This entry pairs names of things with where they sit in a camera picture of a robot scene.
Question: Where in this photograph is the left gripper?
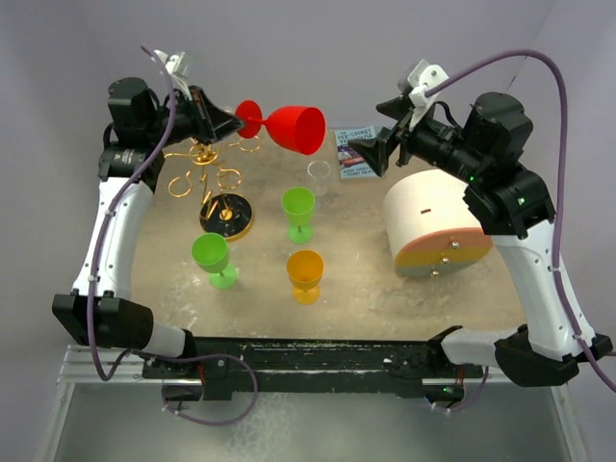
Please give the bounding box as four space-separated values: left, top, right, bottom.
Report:
146 86 245 149

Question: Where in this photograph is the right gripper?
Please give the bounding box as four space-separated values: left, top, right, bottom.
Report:
350 91 491 183

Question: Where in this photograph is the red wine glass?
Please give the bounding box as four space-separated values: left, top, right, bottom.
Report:
234 100 326 156

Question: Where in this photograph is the gold wine glass rack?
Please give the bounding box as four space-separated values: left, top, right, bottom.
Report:
164 138 254 242

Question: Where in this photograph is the white round drawer box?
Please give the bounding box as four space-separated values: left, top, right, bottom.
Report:
383 169 493 278

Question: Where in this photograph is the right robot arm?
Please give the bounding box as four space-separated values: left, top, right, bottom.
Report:
349 92 612 388

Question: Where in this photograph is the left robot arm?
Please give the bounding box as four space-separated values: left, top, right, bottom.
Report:
52 77 244 377

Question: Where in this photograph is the clear wine glass back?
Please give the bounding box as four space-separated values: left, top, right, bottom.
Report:
306 160 331 202

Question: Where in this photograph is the green wine glass centre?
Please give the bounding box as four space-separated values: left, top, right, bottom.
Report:
281 187 316 244

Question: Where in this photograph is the green wine glass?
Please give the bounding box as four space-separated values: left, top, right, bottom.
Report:
281 187 316 244
191 233 238 290

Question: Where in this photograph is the green wine glass front left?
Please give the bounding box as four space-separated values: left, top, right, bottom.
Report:
191 233 238 290

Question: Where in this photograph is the orange wine glass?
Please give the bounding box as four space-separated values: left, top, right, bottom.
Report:
286 249 324 305

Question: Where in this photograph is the blue treehouse book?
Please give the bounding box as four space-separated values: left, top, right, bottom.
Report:
334 126 377 180

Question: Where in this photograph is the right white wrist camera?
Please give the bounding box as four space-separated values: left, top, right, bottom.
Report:
398 59 449 127

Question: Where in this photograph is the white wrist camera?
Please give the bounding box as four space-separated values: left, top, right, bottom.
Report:
398 59 449 127
154 49 192 94

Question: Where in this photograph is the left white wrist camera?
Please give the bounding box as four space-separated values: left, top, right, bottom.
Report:
154 49 192 94

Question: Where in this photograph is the black base frame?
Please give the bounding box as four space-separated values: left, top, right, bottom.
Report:
142 337 483 401

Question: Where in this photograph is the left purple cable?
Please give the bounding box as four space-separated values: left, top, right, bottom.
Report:
86 44 261 427

